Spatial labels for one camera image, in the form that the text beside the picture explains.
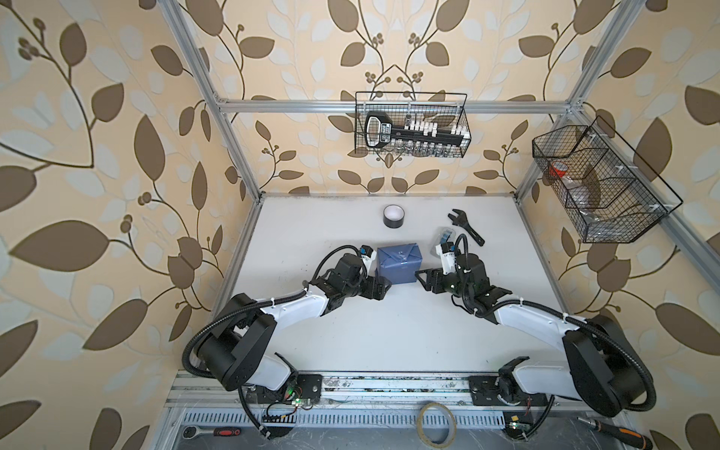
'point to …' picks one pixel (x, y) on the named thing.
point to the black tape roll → (394, 216)
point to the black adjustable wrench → (461, 219)
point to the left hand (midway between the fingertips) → (382, 278)
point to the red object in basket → (554, 172)
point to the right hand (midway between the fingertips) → (424, 274)
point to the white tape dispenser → (445, 235)
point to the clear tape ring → (453, 429)
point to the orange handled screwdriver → (625, 434)
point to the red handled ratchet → (190, 432)
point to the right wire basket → (607, 193)
